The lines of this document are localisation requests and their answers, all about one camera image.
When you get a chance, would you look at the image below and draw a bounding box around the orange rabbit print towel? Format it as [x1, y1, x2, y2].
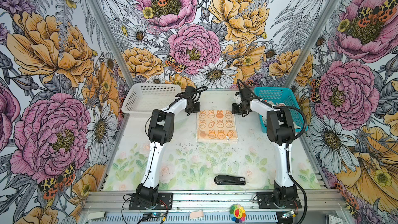
[197, 110, 238, 144]

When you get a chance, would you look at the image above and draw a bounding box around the teal plastic basket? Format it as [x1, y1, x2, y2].
[254, 87, 303, 133]

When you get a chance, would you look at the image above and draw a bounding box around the white plastic basket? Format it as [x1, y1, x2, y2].
[122, 84, 181, 116]

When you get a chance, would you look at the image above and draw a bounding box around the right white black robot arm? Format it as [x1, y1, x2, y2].
[232, 88, 301, 208]

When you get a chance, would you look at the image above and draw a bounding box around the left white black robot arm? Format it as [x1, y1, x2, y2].
[134, 86, 207, 208]

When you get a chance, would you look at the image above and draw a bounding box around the blue patterned towel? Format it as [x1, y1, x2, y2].
[260, 101, 302, 132]

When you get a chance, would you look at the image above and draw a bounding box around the black stapler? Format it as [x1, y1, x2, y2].
[214, 175, 246, 186]

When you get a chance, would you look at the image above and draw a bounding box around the colourful flower toy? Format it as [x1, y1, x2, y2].
[230, 204, 246, 224]

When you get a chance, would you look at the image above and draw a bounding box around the pink eraser block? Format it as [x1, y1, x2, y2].
[189, 210, 204, 219]

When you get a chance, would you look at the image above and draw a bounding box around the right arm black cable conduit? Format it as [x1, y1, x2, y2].
[237, 78, 308, 224]

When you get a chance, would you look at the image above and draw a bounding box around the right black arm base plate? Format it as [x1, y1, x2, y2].
[253, 191, 302, 210]

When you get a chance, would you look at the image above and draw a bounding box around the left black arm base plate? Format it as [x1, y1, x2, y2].
[129, 192, 174, 211]

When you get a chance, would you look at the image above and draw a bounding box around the aluminium front rail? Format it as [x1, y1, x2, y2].
[82, 189, 346, 214]

